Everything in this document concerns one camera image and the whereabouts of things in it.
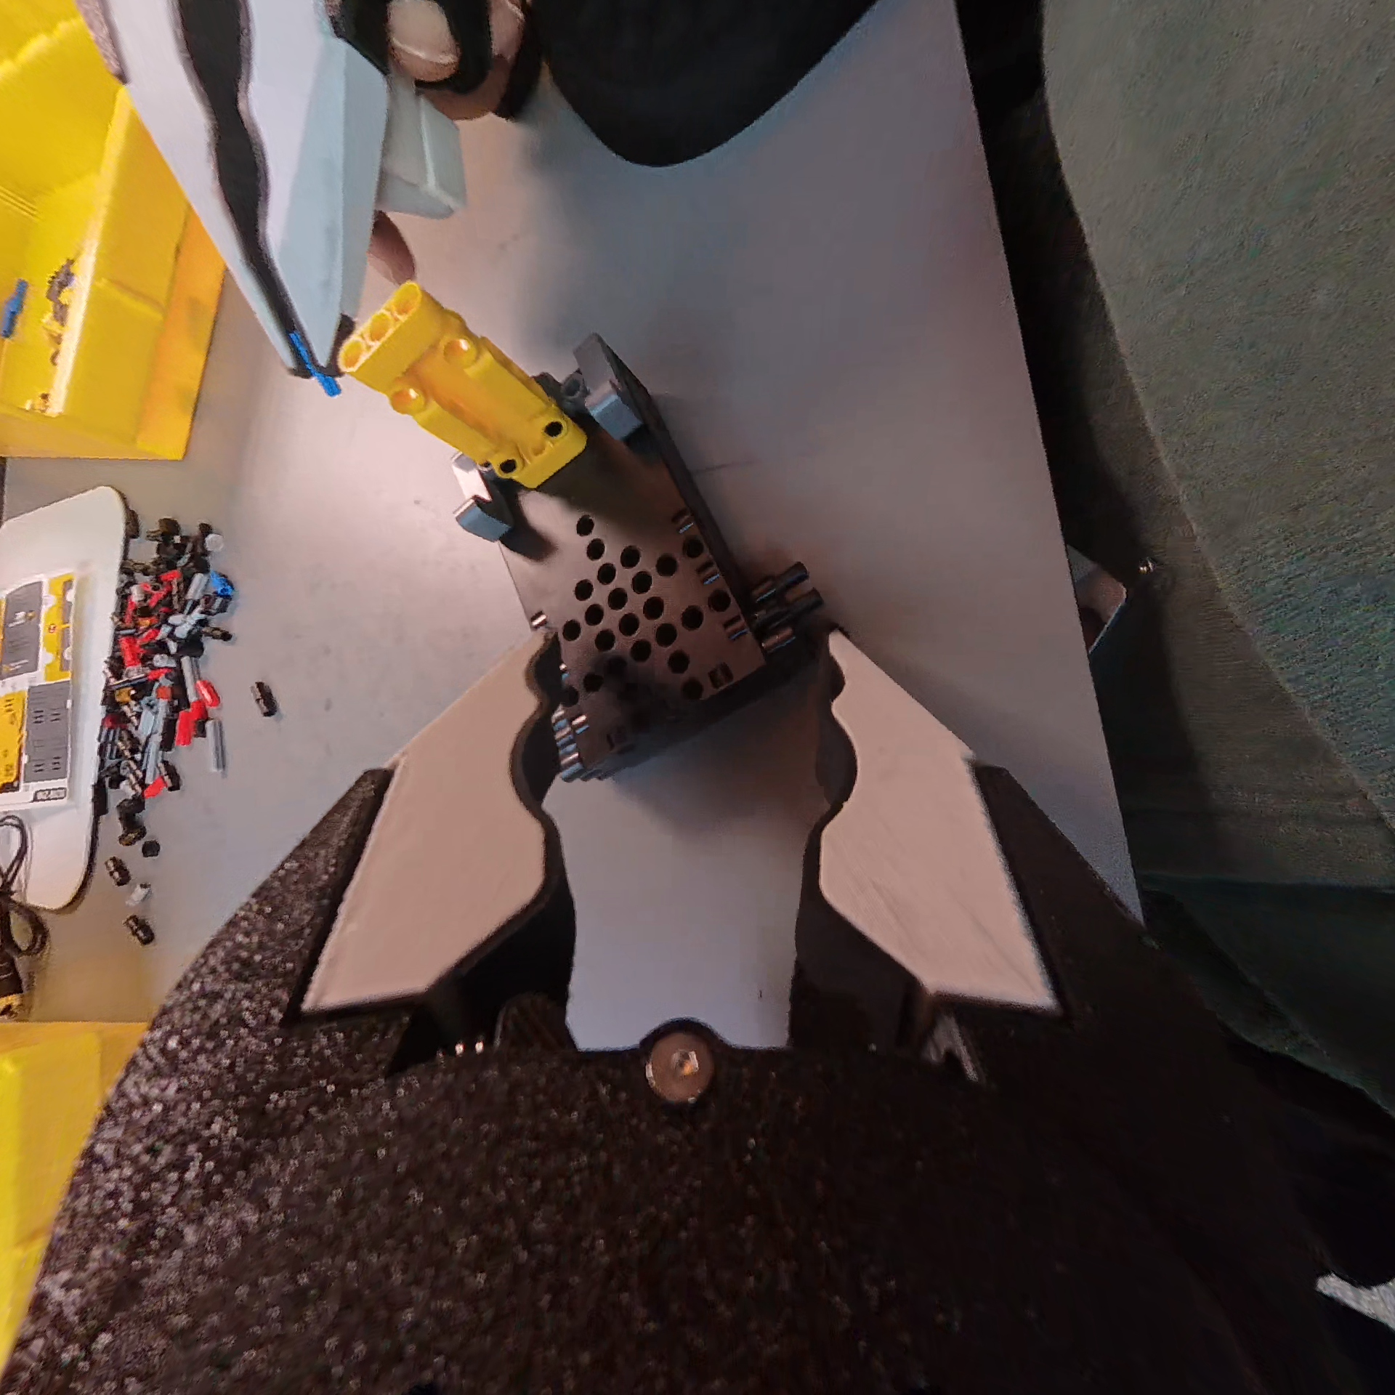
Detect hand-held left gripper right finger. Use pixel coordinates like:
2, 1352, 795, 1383
810, 628, 1065, 1020

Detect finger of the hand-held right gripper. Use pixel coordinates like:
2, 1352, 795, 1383
188, 0, 476, 374
73, 0, 299, 353

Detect person's right hand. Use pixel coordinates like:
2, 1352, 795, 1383
393, 0, 536, 95

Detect sticker sheet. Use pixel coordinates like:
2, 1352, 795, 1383
0, 571, 81, 800

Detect white stand base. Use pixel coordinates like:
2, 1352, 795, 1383
0, 483, 125, 812

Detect black cable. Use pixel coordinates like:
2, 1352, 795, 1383
0, 818, 53, 1016

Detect pile of loose lego pieces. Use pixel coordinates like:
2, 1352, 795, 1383
87, 510, 288, 950

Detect black lego model yellow beam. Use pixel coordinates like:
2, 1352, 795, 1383
338, 284, 828, 778

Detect yellow storage bin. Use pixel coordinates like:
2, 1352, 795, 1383
0, 1020, 155, 1352
0, 0, 230, 463

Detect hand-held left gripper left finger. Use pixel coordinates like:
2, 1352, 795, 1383
299, 643, 579, 1020

